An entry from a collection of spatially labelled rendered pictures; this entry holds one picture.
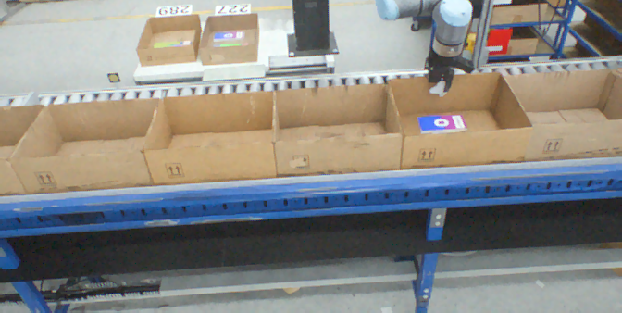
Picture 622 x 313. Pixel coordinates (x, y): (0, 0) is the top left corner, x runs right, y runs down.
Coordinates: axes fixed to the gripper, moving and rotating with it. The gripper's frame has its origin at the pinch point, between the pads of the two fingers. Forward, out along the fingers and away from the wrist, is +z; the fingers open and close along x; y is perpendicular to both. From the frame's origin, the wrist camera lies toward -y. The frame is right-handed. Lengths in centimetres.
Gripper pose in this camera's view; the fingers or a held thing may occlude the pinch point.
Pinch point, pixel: (441, 93)
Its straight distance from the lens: 179.0
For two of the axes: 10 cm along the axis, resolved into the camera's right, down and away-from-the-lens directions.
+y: -10.0, 0.6, -0.1
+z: 0.3, 6.4, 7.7
